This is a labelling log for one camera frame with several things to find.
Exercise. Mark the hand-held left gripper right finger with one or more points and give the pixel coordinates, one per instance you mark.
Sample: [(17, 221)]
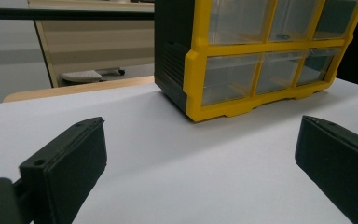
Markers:
[(341, 168)]

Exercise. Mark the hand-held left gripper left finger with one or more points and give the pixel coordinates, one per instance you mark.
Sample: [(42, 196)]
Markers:
[(65, 174)]

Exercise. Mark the small dark metal part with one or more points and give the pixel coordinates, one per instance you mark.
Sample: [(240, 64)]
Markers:
[(282, 36)]

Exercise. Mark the small clear plastic drawer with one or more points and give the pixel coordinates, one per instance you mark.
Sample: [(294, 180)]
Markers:
[(292, 18)]

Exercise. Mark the yellow black drawer organizer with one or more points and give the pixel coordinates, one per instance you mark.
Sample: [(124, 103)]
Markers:
[(195, 77)]

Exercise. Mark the wooden table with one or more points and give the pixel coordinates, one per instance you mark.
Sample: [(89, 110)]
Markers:
[(74, 88)]

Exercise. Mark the white table board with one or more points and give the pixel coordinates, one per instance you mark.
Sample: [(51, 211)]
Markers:
[(183, 171)]

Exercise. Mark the beige cabinet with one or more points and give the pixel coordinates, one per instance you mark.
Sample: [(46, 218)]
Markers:
[(99, 46)]

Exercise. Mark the set of clear drawers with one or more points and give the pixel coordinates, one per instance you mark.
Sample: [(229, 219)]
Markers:
[(230, 77)]

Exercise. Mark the black horizontal frame bar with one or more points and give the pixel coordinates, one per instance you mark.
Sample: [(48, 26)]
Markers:
[(59, 14)]

